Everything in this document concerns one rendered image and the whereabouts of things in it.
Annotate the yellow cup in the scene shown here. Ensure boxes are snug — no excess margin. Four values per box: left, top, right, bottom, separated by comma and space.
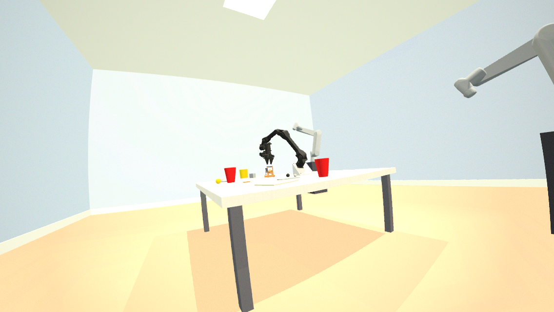
239, 169, 248, 179

